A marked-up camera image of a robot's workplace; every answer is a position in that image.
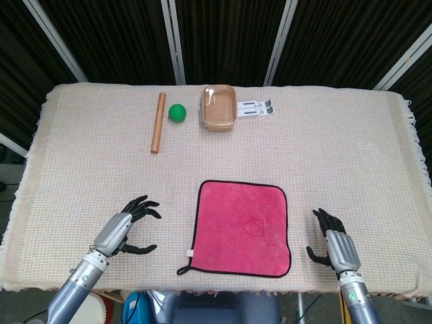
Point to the white folding stand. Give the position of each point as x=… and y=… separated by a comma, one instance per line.
x=256, y=109

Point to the green ball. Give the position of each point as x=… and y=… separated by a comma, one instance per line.
x=177, y=112

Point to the beige woven tablecloth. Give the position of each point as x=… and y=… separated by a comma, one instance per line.
x=101, y=168

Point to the pink black-edged cloth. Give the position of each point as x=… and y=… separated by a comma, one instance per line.
x=243, y=229

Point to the wooden rolling pin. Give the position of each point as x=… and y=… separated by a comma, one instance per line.
x=158, y=125

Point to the white partition frame post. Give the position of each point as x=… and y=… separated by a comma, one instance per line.
x=57, y=42
x=13, y=144
x=280, y=44
x=174, y=40
x=401, y=60

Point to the white metal pole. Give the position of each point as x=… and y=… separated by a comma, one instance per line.
x=300, y=308

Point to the white drum with red rim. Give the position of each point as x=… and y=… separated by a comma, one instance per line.
x=98, y=312

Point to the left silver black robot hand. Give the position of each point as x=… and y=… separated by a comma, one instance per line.
x=113, y=233

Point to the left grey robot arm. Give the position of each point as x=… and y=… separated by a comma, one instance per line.
x=74, y=293

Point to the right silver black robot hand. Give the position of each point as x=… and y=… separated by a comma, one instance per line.
x=342, y=248

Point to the tan plastic container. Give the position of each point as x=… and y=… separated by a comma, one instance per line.
x=217, y=109

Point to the grey blue robot torso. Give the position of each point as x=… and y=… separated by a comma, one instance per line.
x=219, y=310

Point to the blue plastic object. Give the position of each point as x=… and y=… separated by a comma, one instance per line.
x=133, y=308

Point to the yellow bar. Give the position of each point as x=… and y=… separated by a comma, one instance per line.
x=343, y=312

